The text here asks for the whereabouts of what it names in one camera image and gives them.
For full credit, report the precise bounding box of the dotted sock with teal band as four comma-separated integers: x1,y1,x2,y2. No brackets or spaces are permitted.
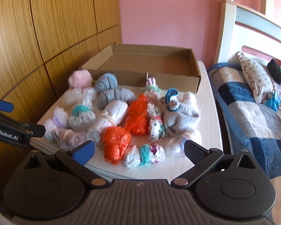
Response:
123,144,166,168

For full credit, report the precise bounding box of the white bed headboard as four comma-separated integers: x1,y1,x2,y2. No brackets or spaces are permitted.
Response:
213,0,281,66

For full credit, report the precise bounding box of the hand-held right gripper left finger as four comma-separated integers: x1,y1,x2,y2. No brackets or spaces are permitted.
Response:
23,140,108,188

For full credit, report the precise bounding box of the teal and white sock roll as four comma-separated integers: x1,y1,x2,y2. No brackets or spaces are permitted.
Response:
69,104,96,132

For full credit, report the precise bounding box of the grey sock with blue trim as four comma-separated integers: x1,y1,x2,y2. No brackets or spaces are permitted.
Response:
162,88,201,138

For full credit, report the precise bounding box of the lilac white sock bundle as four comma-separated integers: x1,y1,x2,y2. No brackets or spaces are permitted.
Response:
53,128,87,151

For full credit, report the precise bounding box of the wooden wardrobe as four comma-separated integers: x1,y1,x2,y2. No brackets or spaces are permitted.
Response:
0,0,122,188

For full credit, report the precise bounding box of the cardboard box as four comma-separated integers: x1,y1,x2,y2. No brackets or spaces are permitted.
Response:
81,43,202,94

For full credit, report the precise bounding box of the white patterned sock roll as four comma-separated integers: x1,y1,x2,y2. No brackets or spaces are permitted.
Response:
147,103,167,141

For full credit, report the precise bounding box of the white fluffy sock bundle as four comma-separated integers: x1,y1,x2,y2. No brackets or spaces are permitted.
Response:
43,106,69,134

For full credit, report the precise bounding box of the grey blue sock roll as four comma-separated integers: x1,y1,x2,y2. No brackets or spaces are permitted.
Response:
95,73,119,92

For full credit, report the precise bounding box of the patterned sock with green band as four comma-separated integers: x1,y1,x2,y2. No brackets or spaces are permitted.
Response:
143,73,161,102

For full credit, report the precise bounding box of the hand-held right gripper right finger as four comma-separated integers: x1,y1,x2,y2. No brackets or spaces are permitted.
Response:
171,139,257,188

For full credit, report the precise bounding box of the small white sock bundle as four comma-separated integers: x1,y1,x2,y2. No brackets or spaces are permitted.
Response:
165,133,188,157

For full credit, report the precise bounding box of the blue cloth bundle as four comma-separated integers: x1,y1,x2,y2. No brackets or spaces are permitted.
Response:
264,91,281,112

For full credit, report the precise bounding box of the black cloth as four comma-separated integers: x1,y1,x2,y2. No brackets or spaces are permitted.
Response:
267,59,281,85

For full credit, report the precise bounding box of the blue patchwork quilt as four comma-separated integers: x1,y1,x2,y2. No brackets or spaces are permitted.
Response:
207,62,281,223

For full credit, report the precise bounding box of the clear plastic bundle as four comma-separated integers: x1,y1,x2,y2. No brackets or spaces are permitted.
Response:
65,87,97,106

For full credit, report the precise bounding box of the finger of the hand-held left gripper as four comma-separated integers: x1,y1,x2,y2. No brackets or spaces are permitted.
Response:
0,109,46,138
0,97,15,113

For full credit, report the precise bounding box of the floral pillow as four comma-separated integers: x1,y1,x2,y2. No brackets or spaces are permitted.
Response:
237,51,281,104

